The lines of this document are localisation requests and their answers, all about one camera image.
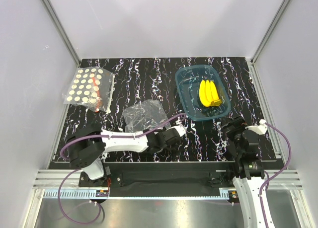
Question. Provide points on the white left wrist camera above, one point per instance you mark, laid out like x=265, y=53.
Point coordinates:
x=178, y=129

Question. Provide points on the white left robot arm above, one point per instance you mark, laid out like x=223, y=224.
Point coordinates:
x=85, y=146

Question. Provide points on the clear bag with round stickers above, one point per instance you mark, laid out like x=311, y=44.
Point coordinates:
x=91, y=87

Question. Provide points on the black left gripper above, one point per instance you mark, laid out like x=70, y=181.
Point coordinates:
x=163, y=130

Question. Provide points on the aluminium frame post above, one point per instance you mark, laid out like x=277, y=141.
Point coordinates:
x=275, y=21
x=61, y=31

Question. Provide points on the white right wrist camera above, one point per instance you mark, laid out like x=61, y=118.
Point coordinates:
x=259, y=129

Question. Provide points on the teal transparent plastic container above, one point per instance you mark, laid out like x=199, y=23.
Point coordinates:
x=188, y=81

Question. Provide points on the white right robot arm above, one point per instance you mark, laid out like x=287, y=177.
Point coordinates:
x=247, y=173

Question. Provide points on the clear zip bag orange zipper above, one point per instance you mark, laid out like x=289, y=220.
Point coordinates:
x=145, y=115

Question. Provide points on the right aluminium frame post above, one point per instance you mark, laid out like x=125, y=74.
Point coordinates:
x=275, y=21

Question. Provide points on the aluminium frame rail front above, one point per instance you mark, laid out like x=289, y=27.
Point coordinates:
x=123, y=186

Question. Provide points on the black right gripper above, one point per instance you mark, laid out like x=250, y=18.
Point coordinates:
x=238, y=123

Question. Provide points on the left aluminium frame post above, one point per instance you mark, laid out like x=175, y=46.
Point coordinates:
x=61, y=31

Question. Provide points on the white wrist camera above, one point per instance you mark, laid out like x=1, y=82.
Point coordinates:
x=259, y=129
x=178, y=129

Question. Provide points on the yellow toy banana bunch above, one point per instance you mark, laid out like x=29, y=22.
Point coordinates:
x=208, y=94

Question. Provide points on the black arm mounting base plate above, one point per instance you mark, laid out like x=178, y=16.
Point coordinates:
x=167, y=171

